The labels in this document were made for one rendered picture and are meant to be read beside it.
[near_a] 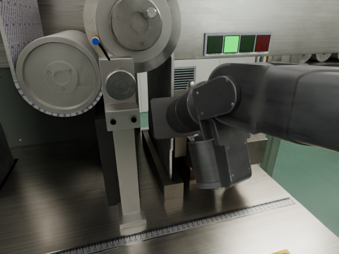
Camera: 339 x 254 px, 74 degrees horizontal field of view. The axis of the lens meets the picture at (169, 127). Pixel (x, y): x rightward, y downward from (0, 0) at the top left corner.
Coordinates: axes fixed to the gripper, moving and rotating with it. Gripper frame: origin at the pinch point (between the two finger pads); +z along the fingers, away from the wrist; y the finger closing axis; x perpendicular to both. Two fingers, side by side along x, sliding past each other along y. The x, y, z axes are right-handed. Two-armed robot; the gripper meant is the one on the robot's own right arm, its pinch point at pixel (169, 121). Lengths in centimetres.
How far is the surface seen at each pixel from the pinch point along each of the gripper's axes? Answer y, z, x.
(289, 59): 71, 40, 26
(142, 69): -5.4, -7.6, 8.5
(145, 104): 41, 274, 51
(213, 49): 23.4, 21.1, 23.7
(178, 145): 1.8, 1.5, -5.0
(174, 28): 0.1, -10.6, 13.9
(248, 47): 36.5, 20.9, 23.9
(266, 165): 72, 68, -25
